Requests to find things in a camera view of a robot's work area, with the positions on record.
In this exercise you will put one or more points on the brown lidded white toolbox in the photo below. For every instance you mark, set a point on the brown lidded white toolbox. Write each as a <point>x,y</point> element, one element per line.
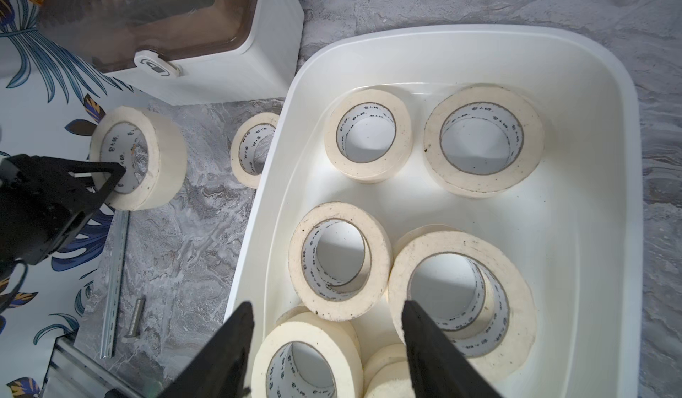
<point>184,52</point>

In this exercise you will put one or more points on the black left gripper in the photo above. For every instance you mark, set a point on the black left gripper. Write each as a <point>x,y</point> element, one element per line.
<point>41,200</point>

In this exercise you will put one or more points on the cream masking tape roll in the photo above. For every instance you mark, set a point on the cream masking tape roll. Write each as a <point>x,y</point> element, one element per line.
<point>387,374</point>
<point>473,293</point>
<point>340,260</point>
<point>152,151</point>
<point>369,136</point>
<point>482,141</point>
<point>306,356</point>
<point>244,147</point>

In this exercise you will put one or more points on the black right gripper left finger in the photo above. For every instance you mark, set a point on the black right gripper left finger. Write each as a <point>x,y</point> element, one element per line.
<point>219,370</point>

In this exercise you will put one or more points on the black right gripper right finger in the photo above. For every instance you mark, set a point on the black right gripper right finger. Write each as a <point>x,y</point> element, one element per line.
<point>437,368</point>

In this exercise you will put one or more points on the metal bolt on table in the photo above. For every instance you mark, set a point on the metal bolt on table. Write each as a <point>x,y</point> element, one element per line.
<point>133,331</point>

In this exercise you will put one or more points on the white plastic storage tray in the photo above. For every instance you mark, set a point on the white plastic storage tray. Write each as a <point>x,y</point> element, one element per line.
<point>574,227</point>

